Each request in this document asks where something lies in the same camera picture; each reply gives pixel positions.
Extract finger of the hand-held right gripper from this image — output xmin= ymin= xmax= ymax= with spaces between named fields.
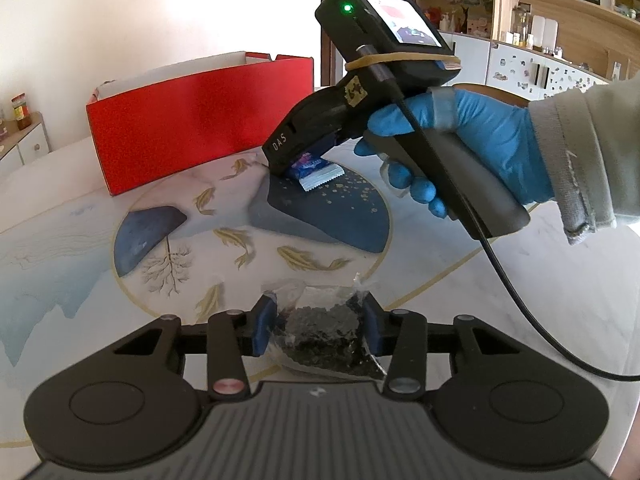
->
xmin=300 ymin=134 xmax=347 ymax=167

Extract red cardboard box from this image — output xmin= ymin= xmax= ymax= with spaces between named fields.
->
xmin=85 ymin=51 xmax=316 ymax=197

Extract blue candy packet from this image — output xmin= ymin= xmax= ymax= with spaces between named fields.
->
xmin=287 ymin=156 xmax=346 ymax=192

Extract red lidded jar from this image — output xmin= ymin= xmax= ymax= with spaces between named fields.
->
xmin=11 ymin=92 xmax=32 ymax=130

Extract marble patterned desktop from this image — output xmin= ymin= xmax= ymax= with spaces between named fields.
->
xmin=0 ymin=132 xmax=640 ymax=466

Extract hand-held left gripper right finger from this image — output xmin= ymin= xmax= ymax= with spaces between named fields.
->
xmin=362 ymin=297 xmax=523 ymax=402

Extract grey wood wall cabinet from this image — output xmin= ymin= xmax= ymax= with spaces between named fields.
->
xmin=350 ymin=0 xmax=496 ymax=86

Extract clear bag of black bits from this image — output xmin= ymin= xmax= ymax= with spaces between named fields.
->
xmin=261 ymin=272 xmax=388 ymax=378

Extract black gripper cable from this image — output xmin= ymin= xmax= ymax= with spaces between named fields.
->
xmin=354 ymin=45 xmax=640 ymax=382

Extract person's right hand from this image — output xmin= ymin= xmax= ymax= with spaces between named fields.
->
xmin=354 ymin=85 xmax=557 ymax=219

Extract grey cabinet with stickers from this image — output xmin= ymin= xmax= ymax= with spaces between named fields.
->
xmin=487 ymin=40 xmax=613 ymax=106

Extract white wooden sideboard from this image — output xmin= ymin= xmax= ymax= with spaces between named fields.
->
xmin=0 ymin=112 xmax=51 ymax=173

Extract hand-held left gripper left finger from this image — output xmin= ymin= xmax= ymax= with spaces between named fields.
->
xmin=112 ymin=294 xmax=278 ymax=402

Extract person's right forearm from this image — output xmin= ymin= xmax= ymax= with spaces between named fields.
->
xmin=529 ymin=72 xmax=640 ymax=247

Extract wooden open shelf unit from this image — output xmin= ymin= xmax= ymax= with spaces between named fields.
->
xmin=492 ymin=0 xmax=640 ymax=81

